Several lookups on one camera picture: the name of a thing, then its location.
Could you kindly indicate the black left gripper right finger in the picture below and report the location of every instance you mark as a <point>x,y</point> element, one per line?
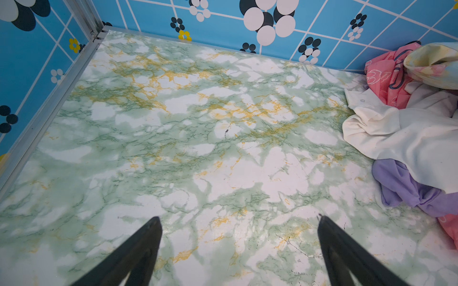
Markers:
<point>346,259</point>

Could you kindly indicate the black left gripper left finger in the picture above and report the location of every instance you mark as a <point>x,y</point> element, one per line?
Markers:
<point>132,262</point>

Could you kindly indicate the purple cloth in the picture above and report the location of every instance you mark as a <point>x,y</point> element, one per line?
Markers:
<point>398,186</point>

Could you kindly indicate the white cloth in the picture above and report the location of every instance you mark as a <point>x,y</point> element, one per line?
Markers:
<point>423,136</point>

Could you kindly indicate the pink patterned cloth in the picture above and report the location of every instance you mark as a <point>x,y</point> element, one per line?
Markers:
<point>387,77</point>

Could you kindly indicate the pastel floral cloth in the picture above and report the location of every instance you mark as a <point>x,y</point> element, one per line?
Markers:
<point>434,64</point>

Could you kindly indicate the aluminium left base rail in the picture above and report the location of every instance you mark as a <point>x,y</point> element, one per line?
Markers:
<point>18,156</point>

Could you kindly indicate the aluminium left corner post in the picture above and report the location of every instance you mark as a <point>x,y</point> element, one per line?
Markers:
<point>86,16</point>

